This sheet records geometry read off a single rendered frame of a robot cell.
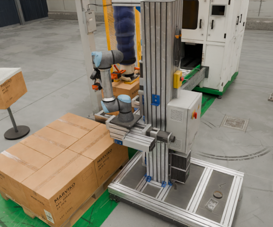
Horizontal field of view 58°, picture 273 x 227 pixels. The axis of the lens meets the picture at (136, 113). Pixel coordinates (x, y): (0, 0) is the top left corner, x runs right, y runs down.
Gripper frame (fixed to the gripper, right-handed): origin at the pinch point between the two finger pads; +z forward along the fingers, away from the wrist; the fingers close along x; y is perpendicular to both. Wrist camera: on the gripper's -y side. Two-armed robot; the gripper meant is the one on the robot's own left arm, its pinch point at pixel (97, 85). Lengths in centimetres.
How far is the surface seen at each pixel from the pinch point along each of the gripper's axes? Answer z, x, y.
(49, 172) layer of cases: 67, 16, -72
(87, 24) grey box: -39, 86, 101
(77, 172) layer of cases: 67, -9, -60
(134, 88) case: 16.9, -20.2, 41.3
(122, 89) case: 15.0, -10.6, 29.9
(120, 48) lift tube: -27, 0, 49
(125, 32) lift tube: -44, -7, 52
